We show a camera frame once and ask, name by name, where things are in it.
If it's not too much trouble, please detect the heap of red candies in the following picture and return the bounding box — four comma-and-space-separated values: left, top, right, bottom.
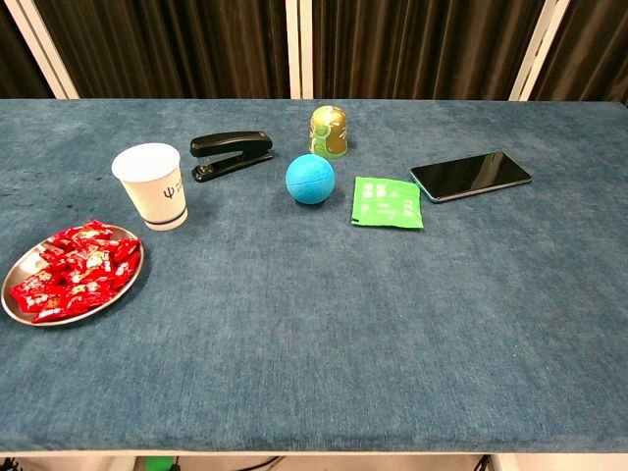
8, 219, 142, 324

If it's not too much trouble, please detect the white paper cup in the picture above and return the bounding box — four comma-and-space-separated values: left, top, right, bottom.
111, 142, 189, 232

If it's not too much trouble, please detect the blue foam ball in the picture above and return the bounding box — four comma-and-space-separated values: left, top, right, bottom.
285, 153, 337, 205

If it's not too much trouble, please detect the green sachet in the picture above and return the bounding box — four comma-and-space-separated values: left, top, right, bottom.
350, 176, 425, 230

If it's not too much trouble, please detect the blue table cloth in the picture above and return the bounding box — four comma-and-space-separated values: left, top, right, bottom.
0, 99, 628, 453

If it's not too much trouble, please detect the green gold domed tin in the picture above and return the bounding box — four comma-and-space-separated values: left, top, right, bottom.
308, 104, 350, 160

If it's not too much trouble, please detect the black stapler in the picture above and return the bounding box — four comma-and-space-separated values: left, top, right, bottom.
189, 131, 275, 183

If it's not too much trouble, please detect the black smartphone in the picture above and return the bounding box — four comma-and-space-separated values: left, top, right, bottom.
409, 150, 533, 203

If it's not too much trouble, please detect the black pleated curtain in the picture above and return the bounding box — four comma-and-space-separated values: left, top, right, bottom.
33, 0, 290, 99
0, 0, 55, 99
312, 0, 546, 102
532, 0, 628, 105

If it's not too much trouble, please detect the round metal plate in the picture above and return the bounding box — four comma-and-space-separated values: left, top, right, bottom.
0, 224, 145, 327

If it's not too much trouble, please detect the white frame post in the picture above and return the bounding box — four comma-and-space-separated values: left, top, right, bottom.
286, 0, 314, 101
508, 0, 573, 102
3, 0, 79, 101

